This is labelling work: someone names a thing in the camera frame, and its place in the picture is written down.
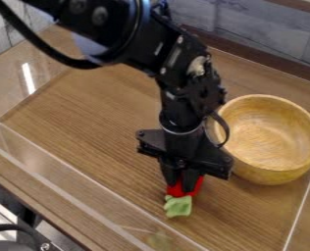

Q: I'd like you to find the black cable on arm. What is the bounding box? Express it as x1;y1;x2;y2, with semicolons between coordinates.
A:
0;0;231;149

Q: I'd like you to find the clear acrylic tray enclosure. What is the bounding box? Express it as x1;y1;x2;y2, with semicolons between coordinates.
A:
0;24;310;251

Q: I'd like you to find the black equipment bottom left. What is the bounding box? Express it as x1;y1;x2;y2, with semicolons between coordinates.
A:
0;222;65;251

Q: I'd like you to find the red felt strawberry toy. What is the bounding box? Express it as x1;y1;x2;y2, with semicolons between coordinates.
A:
163;176;204;219

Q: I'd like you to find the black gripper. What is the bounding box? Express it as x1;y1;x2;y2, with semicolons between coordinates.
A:
136;125;234;192

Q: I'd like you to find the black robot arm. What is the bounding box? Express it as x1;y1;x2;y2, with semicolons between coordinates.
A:
25;0;232;196

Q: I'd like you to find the light wooden bowl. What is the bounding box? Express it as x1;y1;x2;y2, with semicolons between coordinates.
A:
215;94;310;185

